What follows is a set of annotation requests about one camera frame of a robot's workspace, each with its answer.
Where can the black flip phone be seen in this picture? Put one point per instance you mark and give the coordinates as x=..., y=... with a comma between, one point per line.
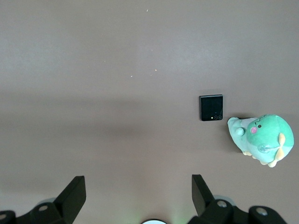
x=211, y=107

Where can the green dinosaur plush toy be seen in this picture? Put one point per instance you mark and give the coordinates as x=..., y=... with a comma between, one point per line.
x=266, y=137

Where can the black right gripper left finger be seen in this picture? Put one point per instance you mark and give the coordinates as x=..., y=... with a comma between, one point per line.
x=70, y=198

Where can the brown table cover mat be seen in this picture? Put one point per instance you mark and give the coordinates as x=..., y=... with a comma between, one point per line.
x=116, y=70

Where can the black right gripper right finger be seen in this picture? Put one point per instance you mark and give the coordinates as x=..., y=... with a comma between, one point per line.
x=203, y=198

